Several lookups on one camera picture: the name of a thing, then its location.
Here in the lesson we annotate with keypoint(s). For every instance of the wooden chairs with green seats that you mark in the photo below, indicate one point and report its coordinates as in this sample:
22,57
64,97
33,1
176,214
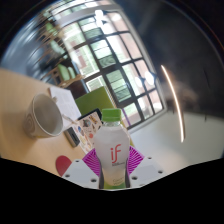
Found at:
61,71

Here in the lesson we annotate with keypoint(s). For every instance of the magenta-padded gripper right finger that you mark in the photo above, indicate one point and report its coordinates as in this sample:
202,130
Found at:
146,170

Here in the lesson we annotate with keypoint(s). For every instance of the green upholstered bench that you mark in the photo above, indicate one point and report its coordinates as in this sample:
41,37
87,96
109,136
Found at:
93,100

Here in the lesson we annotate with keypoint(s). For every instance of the white bottle with green cap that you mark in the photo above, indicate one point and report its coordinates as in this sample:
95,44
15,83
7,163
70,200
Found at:
111,160

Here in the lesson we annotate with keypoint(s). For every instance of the long curved ceiling light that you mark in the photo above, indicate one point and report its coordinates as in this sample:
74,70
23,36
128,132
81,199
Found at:
176,106

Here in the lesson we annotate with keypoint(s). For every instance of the dark pendant ceiling lamps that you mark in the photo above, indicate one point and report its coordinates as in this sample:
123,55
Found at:
146,78

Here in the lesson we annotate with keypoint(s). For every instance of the white printed paper sheet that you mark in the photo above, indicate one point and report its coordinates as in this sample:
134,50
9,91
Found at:
66,101

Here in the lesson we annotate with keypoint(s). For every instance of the beige patterned cup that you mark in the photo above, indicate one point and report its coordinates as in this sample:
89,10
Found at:
45,116

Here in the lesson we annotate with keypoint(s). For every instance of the large dark-framed window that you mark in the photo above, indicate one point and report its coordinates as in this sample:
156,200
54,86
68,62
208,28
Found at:
113,63

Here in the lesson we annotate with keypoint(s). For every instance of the dark grey phone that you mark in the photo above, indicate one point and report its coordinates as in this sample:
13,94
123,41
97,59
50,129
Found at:
72,137

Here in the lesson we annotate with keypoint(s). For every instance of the light-coloured pen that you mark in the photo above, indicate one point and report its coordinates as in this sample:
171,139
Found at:
69,118

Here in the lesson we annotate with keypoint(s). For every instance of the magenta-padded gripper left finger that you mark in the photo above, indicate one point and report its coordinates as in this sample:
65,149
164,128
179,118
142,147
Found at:
78,171

